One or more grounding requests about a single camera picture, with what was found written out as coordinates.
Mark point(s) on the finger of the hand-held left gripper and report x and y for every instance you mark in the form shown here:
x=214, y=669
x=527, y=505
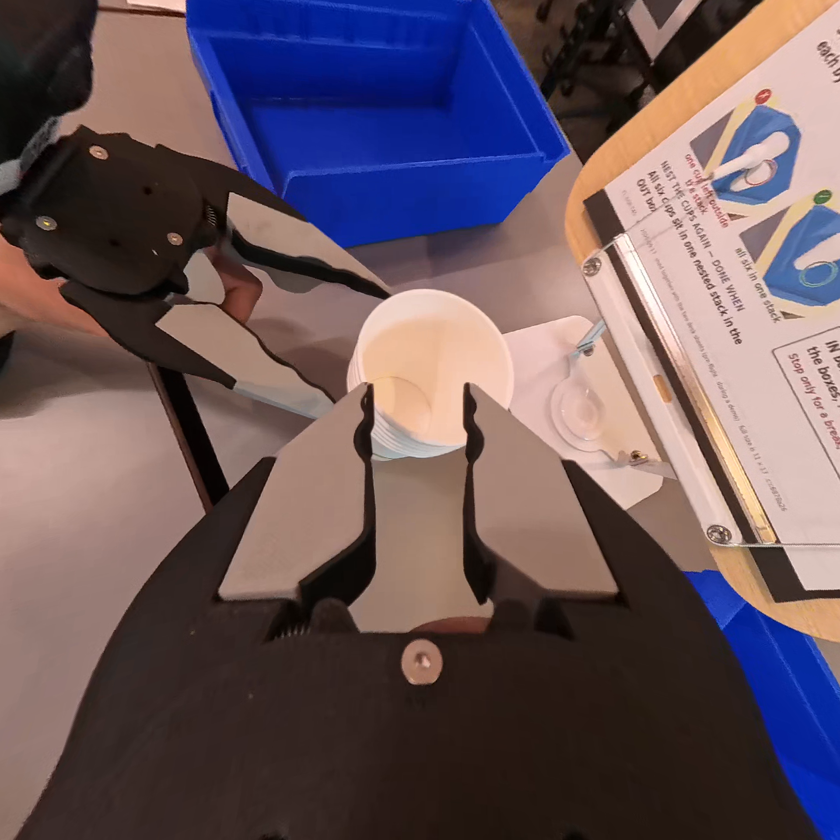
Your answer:
x=289, y=236
x=249, y=364

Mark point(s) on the blue plastic bin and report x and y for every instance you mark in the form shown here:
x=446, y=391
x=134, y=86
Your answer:
x=787, y=689
x=394, y=131

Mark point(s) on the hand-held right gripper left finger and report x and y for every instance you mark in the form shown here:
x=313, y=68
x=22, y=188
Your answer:
x=308, y=512

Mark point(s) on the clear round disc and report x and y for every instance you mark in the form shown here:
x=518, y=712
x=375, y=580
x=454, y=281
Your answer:
x=577, y=413

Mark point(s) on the stack of white cups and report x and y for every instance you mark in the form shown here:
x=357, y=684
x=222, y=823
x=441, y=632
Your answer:
x=426, y=354

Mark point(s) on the person's left hand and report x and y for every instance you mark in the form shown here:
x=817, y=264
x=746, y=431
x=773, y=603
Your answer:
x=39, y=302

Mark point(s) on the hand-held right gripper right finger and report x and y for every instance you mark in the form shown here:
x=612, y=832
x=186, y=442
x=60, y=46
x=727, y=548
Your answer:
x=538, y=525

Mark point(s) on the printed instruction sheet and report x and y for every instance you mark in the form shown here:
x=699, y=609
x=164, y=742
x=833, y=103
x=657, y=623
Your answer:
x=754, y=295

